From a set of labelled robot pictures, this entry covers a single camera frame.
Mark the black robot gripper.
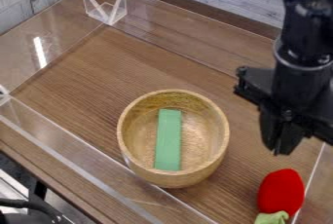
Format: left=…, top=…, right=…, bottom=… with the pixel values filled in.
left=234, top=42, right=333, bottom=156

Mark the red plush strawberry toy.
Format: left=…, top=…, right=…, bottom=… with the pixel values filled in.
left=254, top=168, right=306, bottom=224

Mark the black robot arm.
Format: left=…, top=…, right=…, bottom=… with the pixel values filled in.
left=234, top=0, right=333, bottom=155

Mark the round wooden bowl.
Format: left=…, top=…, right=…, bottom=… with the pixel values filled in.
left=117, top=89, right=230, bottom=188

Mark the clear acrylic right barrier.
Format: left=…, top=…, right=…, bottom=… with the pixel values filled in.
left=290, top=144, right=333, bottom=224

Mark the clear acrylic barrier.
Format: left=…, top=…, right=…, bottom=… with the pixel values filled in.
left=0, top=92, right=216, bottom=224
left=290, top=144, right=333, bottom=224

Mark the green rectangular block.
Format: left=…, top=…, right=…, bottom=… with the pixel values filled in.
left=154, top=109, right=182, bottom=171

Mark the clear acrylic front barrier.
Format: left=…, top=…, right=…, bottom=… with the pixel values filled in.
left=0, top=92, right=216, bottom=224

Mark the clear acrylic corner bracket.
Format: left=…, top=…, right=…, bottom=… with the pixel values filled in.
left=83, top=0, right=127, bottom=26

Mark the black table frame bracket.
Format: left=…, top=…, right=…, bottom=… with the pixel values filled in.
left=27, top=180, right=47, bottom=201

